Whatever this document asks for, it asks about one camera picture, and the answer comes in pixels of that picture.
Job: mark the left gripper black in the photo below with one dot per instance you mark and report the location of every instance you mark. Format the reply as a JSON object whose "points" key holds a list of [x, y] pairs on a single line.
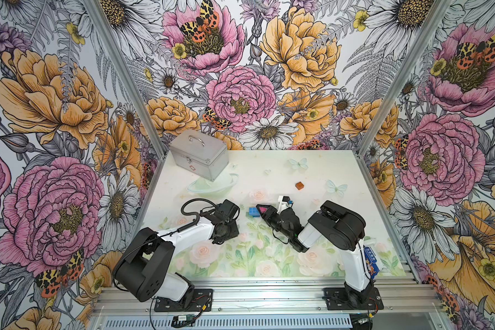
{"points": [[234, 232]]}

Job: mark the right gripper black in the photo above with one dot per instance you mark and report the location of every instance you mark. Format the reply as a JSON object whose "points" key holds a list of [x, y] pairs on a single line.
{"points": [[269, 213]]}

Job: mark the dark blue lego brick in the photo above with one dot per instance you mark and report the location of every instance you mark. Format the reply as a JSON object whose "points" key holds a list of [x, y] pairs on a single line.
{"points": [[253, 212]]}

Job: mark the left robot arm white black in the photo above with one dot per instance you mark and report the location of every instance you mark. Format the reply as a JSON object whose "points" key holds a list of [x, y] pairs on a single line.
{"points": [[143, 269]]}

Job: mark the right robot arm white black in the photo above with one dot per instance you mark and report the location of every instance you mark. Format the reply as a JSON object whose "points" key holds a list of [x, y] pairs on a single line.
{"points": [[344, 229]]}

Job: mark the blue card packet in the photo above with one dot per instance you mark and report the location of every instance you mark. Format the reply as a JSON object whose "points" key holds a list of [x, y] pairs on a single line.
{"points": [[374, 265]]}

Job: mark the small green circuit board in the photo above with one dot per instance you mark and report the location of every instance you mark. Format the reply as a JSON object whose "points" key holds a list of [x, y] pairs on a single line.
{"points": [[177, 320]]}

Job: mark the silver metal box with handle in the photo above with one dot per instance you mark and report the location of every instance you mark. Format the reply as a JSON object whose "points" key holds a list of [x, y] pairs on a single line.
{"points": [[200, 154]]}

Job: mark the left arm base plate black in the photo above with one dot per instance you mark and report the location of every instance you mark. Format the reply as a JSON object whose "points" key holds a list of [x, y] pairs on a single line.
{"points": [[200, 298]]}

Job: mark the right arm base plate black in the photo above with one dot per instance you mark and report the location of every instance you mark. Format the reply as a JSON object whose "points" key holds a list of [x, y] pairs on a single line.
{"points": [[339, 298]]}

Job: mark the aluminium rail frame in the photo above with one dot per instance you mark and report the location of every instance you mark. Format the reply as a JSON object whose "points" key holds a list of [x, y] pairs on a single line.
{"points": [[280, 295]]}

